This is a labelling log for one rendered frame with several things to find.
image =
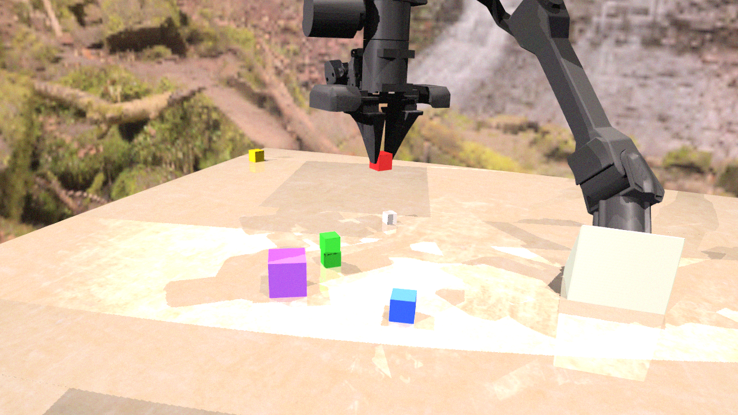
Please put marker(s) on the blue block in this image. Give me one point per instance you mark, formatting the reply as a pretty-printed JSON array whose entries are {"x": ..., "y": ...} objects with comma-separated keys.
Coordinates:
[{"x": 402, "y": 305}]

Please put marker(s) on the red block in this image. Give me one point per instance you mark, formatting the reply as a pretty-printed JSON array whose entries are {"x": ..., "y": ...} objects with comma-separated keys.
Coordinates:
[{"x": 384, "y": 162}]

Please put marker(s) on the small yellow cube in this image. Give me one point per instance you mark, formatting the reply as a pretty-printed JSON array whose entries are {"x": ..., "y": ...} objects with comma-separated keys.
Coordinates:
[{"x": 256, "y": 155}]

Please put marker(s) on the purple cube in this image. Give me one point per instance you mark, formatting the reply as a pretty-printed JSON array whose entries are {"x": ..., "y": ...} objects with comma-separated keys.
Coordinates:
[{"x": 287, "y": 271}]

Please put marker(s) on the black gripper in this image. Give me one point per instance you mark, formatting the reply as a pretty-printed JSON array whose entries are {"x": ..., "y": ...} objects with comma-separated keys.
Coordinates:
[{"x": 384, "y": 70}]

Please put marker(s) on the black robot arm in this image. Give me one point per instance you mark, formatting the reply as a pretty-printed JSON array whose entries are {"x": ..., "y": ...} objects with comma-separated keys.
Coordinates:
[{"x": 617, "y": 184}]

